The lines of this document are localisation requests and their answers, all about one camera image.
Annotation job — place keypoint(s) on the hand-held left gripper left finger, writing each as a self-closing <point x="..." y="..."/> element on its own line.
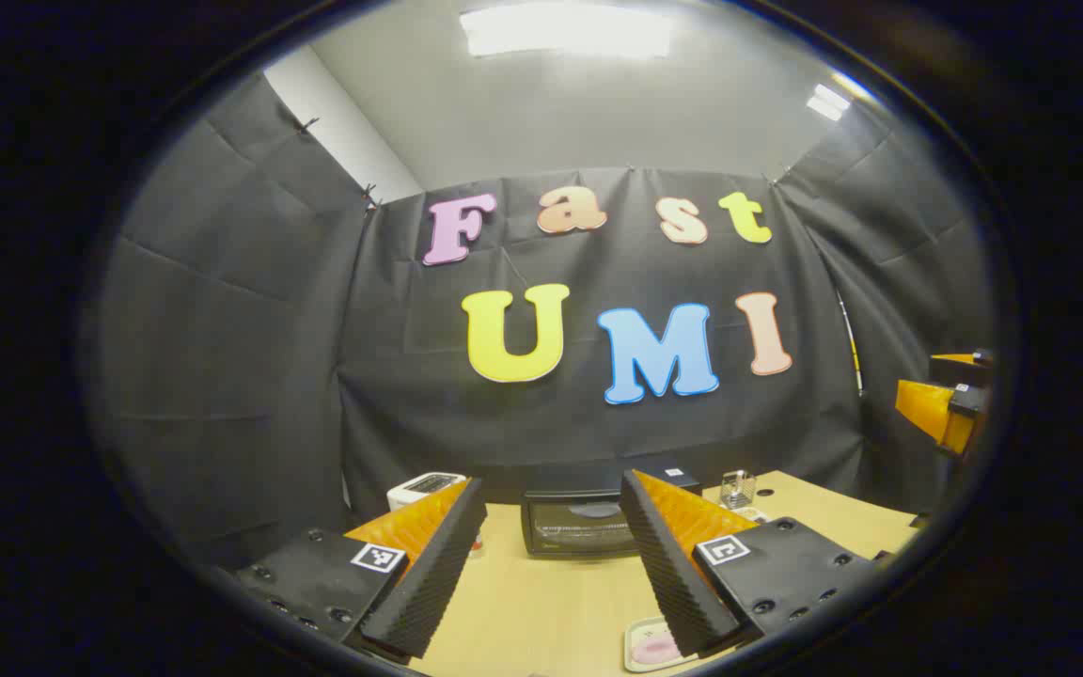
<point x="438" y="574"/>

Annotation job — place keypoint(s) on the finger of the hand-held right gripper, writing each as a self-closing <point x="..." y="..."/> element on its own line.
<point x="927" y="409"/>
<point x="965" y="369"/>

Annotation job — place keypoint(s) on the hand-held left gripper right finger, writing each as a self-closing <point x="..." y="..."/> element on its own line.
<point x="668" y="564"/>

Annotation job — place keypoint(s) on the pink meat slice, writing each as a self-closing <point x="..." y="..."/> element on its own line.
<point x="656" y="647"/>

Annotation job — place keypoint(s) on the black electric oven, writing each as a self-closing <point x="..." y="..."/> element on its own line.
<point x="570" y="528"/>

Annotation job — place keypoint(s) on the white toaster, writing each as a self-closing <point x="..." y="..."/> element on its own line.
<point x="415" y="489"/>

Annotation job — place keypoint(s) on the black backdrop cloth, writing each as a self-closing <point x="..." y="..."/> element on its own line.
<point x="598" y="432"/>

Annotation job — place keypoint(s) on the ceiling light panel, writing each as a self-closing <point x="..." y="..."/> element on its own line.
<point x="565" y="30"/>
<point x="828" y="101"/>

